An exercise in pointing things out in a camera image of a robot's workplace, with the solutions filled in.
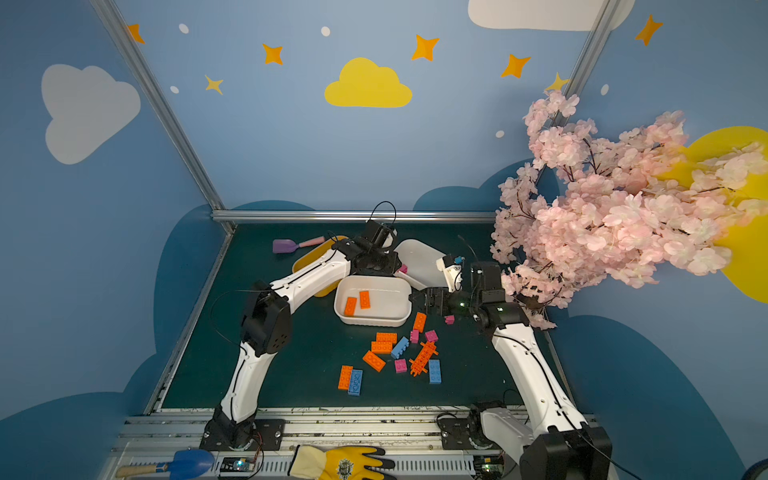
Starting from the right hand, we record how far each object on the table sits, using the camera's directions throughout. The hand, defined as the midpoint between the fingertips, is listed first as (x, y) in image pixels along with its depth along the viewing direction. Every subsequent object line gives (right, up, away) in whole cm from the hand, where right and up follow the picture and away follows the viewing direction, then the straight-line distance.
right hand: (425, 294), depth 77 cm
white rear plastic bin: (+3, +5, +32) cm, 32 cm away
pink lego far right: (+10, -10, +17) cm, 23 cm away
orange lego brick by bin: (+1, -12, +19) cm, 22 cm away
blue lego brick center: (-6, -17, +11) cm, 22 cm away
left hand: (-7, +9, +17) cm, 20 cm away
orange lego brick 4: (-14, -21, +10) cm, 27 cm away
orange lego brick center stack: (-11, -17, +13) cm, 24 cm away
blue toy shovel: (-58, -40, -6) cm, 71 cm away
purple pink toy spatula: (-50, +14, +36) cm, 63 cm away
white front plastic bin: (-15, -6, +24) cm, 28 cm away
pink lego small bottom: (-6, -22, +9) cm, 24 cm away
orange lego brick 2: (-17, -5, +22) cm, 28 cm away
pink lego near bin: (-2, -15, +13) cm, 20 cm away
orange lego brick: (-22, -7, +22) cm, 32 cm away
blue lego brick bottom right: (-19, -28, +9) cm, 35 cm away
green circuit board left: (-46, -40, -6) cm, 62 cm away
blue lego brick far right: (+4, -24, +7) cm, 25 cm away
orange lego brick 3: (-22, -24, +7) cm, 34 cm away
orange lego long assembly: (+1, -20, +10) cm, 22 cm away
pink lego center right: (+4, -15, +14) cm, 21 cm away
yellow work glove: (-21, -39, -8) cm, 45 cm away
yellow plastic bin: (-36, +11, +30) cm, 48 cm away
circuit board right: (+15, -42, -5) cm, 44 cm away
